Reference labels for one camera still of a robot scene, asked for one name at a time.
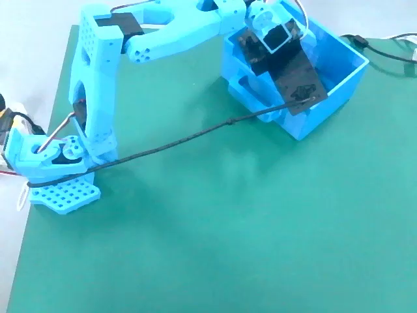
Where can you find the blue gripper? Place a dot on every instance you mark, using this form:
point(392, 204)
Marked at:
point(248, 49)

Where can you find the blue perforated robot base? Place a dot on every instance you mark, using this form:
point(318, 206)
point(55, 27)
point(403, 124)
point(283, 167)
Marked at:
point(65, 195)

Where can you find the blue plastic box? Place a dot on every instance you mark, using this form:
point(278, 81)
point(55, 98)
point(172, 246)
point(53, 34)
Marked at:
point(345, 68)

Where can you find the yellow black connector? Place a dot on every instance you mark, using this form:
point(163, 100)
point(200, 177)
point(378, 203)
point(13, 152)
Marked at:
point(5, 120)

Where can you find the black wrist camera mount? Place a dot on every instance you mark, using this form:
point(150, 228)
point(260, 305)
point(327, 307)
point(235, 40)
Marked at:
point(296, 75)

